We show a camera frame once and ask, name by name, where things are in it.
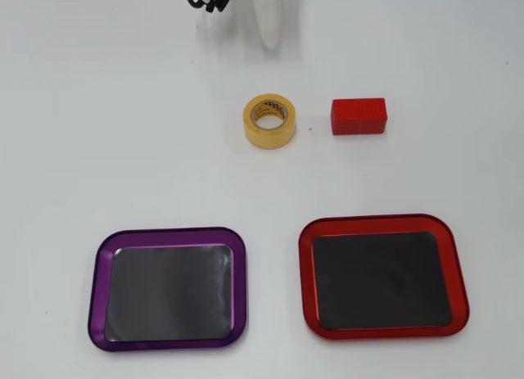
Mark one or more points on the red studded block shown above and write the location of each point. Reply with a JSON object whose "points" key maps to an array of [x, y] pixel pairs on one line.
{"points": [[358, 117]]}

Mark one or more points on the yellow tape roll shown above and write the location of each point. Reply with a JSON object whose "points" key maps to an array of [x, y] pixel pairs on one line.
{"points": [[270, 135]]}

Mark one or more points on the red square dish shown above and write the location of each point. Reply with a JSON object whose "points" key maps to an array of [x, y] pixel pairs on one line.
{"points": [[380, 281]]}

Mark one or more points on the purple square dish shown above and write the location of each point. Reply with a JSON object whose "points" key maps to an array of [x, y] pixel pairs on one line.
{"points": [[172, 293]]}

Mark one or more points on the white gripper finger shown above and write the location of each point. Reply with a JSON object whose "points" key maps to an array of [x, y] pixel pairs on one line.
{"points": [[270, 23]]}

